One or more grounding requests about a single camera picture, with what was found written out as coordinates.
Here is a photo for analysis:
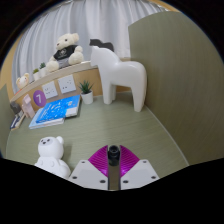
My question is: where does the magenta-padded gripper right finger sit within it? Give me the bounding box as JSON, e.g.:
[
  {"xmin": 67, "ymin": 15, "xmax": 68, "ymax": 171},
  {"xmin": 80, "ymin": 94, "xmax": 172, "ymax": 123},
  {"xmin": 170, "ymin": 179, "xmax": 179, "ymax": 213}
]
[{"xmin": 118, "ymin": 144, "xmax": 158, "ymax": 191}]

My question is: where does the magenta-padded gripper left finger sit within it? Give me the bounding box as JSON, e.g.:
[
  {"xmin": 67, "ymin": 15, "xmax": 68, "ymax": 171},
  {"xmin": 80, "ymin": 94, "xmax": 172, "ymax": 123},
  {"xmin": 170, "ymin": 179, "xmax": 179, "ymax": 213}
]
[{"xmin": 68, "ymin": 144, "xmax": 111, "ymax": 192}]

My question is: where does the white bear-shaped power strip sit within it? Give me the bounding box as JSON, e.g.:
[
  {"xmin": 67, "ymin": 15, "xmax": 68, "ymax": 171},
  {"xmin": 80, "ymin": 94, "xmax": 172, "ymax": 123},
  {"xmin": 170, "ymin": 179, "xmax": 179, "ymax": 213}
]
[{"xmin": 34, "ymin": 135, "xmax": 72, "ymax": 180}]

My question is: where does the pale blue book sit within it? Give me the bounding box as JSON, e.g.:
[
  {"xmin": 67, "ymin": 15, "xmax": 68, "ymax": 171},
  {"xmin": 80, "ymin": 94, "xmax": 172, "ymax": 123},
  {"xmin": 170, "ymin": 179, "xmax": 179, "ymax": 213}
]
[{"xmin": 28, "ymin": 103, "xmax": 82, "ymax": 130}]

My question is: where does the bright blue book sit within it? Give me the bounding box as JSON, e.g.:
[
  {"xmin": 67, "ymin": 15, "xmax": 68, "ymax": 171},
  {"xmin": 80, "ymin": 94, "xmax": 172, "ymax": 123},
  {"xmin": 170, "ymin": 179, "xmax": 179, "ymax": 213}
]
[{"xmin": 34, "ymin": 94, "xmax": 82, "ymax": 124}]

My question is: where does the small plant white pot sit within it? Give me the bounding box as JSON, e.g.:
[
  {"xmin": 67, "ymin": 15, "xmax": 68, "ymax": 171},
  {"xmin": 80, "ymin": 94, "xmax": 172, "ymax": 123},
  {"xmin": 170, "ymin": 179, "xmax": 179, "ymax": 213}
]
[
  {"xmin": 38, "ymin": 62, "xmax": 48, "ymax": 78},
  {"xmin": 78, "ymin": 79, "xmax": 95, "ymax": 105},
  {"xmin": 32, "ymin": 68, "xmax": 40, "ymax": 82}
]

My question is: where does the dark blue book stack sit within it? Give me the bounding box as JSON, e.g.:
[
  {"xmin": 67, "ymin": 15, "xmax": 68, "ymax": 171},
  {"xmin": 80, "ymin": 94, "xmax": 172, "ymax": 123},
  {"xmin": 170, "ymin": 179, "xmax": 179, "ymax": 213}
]
[{"xmin": 9, "ymin": 111, "xmax": 26, "ymax": 131}]

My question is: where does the pink horse figurine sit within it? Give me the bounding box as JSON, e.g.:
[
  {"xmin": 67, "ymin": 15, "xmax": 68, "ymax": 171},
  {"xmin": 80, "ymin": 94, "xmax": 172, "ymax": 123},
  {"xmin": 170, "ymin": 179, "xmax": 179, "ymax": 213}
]
[{"xmin": 21, "ymin": 93, "xmax": 36, "ymax": 119}]

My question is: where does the purple round number sign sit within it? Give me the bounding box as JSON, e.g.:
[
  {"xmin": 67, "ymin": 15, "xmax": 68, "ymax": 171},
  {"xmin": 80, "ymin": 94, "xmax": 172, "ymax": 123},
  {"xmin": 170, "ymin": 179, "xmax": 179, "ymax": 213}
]
[{"xmin": 32, "ymin": 89, "xmax": 48, "ymax": 108}]

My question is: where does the olive green partition panel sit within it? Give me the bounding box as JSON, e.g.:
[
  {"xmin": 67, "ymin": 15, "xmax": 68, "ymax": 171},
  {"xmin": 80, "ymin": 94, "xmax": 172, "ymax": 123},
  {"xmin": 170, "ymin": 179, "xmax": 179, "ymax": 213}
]
[
  {"xmin": 127, "ymin": 11, "xmax": 224, "ymax": 166},
  {"xmin": 0, "ymin": 83, "xmax": 11, "ymax": 158}
]

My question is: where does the dark grey horse figurine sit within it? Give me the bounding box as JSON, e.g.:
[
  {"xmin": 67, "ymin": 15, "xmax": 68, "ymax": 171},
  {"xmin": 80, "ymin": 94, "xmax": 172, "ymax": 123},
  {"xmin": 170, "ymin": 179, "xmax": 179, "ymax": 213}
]
[{"xmin": 9, "ymin": 100, "xmax": 23, "ymax": 116}]

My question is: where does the large white horse figurine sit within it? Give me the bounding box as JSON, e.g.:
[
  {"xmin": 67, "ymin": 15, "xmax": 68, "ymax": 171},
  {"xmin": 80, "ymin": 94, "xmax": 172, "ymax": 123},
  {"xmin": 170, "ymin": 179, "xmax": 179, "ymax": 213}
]
[{"xmin": 90, "ymin": 45, "xmax": 148, "ymax": 113}]

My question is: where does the light wooden ledge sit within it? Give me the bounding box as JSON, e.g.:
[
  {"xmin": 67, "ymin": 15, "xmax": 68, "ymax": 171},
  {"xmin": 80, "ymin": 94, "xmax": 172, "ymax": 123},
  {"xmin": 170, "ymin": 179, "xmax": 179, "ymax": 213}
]
[{"xmin": 9, "ymin": 58, "xmax": 132, "ymax": 111}]

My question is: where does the cream and orange plush toy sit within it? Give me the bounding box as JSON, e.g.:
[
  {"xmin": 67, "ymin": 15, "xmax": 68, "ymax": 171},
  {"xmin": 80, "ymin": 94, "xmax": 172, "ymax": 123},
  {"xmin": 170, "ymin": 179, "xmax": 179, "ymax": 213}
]
[{"xmin": 15, "ymin": 72, "xmax": 31, "ymax": 90}]

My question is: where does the cream teddy bear black shirt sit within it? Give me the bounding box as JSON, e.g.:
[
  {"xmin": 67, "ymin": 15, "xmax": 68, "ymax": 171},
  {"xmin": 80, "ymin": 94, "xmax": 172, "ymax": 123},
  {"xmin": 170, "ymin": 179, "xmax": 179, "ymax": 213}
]
[{"xmin": 45, "ymin": 32, "xmax": 85, "ymax": 73}]

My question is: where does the black horse figurine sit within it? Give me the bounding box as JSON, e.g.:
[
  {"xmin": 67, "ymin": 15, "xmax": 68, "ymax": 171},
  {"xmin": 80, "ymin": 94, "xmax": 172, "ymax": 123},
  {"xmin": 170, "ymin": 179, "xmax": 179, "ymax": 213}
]
[{"xmin": 88, "ymin": 38, "xmax": 115, "ymax": 53}]

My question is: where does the pale grey curtain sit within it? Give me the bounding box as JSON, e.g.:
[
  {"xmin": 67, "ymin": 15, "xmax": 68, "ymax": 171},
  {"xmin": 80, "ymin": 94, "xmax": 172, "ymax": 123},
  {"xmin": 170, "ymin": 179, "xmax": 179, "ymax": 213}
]
[{"xmin": 11, "ymin": 0, "xmax": 168, "ymax": 94}]

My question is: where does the white wall socket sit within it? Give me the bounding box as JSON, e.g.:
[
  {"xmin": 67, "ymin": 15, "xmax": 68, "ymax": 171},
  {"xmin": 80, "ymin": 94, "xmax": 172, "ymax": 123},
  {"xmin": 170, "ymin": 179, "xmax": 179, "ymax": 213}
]
[
  {"xmin": 57, "ymin": 74, "xmax": 77, "ymax": 95},
  {"xmin": 41, "ymin": 80, "xmax": 59, "ymax": 100}
]

